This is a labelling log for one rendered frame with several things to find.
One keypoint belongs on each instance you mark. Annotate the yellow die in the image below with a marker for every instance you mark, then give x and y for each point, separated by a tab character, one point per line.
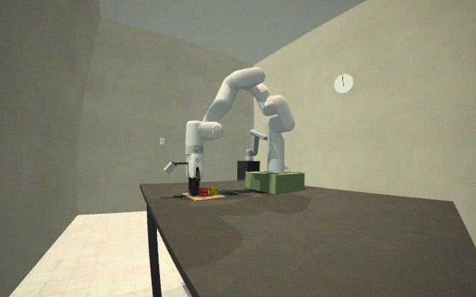
213	190

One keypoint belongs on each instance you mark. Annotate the tan flat mat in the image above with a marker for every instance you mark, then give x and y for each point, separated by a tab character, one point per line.
199	197

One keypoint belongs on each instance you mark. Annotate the red die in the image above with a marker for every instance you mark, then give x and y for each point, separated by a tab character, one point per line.
203	191

